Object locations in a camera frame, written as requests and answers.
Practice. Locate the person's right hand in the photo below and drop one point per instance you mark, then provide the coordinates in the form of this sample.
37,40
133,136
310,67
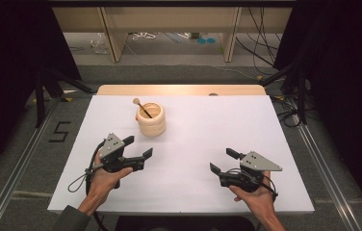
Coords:
256,199

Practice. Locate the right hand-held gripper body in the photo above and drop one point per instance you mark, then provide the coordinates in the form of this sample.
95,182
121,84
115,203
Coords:
257,161

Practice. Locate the small dark table knob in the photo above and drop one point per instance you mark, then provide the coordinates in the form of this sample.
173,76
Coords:
213,94

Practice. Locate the aluminium floor rail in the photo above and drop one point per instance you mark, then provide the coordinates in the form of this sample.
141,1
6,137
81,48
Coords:
18,166
326,173

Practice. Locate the person's left hand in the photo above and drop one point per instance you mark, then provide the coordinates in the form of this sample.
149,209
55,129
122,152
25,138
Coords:
102,186

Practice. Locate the light wooden table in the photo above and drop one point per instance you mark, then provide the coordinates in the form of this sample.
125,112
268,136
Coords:
169,89

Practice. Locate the ribbed wooden cup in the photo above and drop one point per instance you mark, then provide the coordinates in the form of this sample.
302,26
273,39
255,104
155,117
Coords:
151,125

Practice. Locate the light wooden desk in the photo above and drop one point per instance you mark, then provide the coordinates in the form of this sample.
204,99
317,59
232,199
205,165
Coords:
169,19

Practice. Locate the black metal stand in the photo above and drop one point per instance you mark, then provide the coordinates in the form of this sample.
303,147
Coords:
41,96
301,96

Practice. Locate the blue disc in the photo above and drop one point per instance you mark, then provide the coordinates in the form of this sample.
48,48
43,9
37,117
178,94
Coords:
201,40
211,40

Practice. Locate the clear plastic bag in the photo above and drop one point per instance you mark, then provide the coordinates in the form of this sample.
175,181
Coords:
98,43

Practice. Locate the black stick with wooden ball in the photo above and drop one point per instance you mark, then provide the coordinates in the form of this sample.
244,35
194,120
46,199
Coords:
142,108

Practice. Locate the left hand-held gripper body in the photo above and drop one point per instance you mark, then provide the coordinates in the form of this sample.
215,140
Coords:
111,147

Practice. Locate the dark curtain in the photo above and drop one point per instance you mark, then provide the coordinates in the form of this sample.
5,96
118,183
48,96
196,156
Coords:
346,80
5,64

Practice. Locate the white table board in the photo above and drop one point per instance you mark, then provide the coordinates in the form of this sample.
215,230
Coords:
195,134

